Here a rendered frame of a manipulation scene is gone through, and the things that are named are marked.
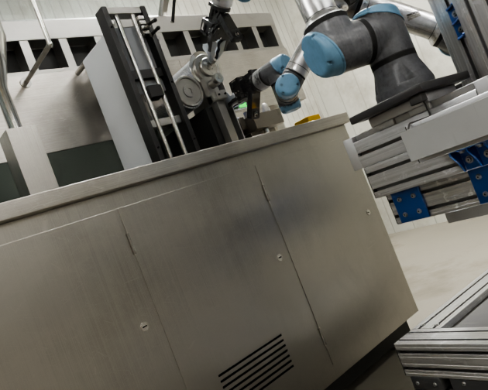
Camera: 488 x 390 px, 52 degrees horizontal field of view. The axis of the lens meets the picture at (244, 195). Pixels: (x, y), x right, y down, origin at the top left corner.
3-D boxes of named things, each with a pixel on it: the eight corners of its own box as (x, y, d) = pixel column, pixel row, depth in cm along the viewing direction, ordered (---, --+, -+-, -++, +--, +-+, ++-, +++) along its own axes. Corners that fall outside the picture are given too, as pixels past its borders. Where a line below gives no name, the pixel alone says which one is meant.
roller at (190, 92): (182, 107, 180) (170, 76, 180) (149, 132, 199) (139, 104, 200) (207, 103, 188) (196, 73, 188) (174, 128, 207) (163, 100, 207)
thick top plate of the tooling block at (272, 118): (257, 128, 195) (252, 114, 195) (202, 160, 225) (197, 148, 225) (284, 121, 205) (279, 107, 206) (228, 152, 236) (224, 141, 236)
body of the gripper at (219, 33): (214, 32, 192) (220, 0, 185) (228, 41, 187) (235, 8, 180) (198, 32, 187) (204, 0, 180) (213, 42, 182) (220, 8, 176)
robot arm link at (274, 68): (283, 76, 168) (274, 52, 168) (263, 89, 177) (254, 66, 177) (299, 73, 173) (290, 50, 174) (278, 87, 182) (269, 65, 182)
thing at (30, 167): (32, 215, 143) (-39, 30, 144) (18, 225, 153) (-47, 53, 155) (77, 202, 152) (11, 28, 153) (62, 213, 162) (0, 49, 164)
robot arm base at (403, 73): (448, 77, 126) (433, 41, 126) (415, 87, 117) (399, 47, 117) (400, 100, 138) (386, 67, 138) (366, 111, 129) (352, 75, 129)
